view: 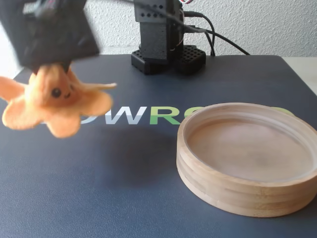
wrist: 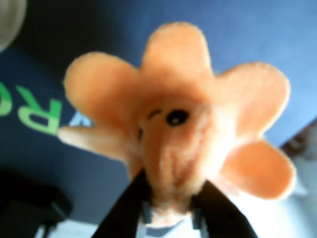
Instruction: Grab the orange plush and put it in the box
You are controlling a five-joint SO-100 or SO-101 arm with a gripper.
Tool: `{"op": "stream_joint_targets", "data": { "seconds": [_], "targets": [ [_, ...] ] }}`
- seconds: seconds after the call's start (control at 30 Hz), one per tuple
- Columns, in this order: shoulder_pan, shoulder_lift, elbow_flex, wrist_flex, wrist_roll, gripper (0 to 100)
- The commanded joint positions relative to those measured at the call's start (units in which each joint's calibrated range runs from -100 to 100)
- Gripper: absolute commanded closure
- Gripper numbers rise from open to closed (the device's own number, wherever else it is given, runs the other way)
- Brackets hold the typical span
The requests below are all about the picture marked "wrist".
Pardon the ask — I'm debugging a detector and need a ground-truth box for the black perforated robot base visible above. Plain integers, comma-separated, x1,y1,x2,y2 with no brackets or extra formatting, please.
0,168,74,238

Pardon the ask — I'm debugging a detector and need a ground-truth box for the orange octopus plush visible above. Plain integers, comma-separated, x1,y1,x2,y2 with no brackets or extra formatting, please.
58,21,298,225

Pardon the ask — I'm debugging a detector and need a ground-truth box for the dark mat with logo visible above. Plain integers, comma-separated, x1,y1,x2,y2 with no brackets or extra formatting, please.
0,0,317,238

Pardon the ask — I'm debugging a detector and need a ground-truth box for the dark blurry object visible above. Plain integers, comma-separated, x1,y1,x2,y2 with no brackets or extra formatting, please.
281,132,309,158

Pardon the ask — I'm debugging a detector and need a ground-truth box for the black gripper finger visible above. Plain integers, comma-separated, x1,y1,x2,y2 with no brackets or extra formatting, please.
94,172,153,238
192,180,261,238

